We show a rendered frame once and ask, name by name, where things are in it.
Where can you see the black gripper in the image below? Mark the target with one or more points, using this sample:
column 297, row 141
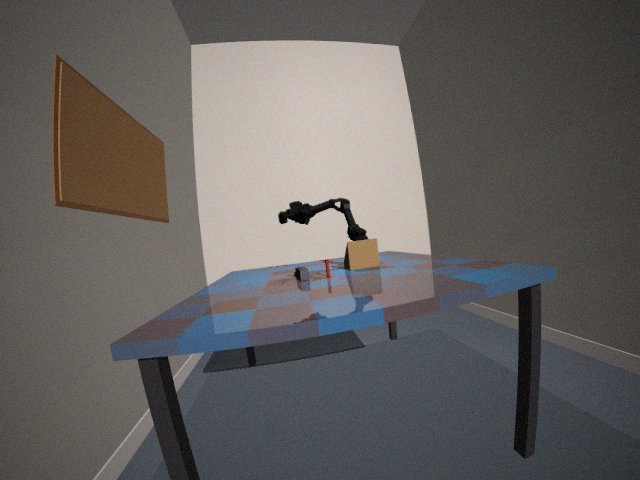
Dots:
column 297, row 214

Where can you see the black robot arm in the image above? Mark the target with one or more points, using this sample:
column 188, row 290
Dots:
column 354, row 231

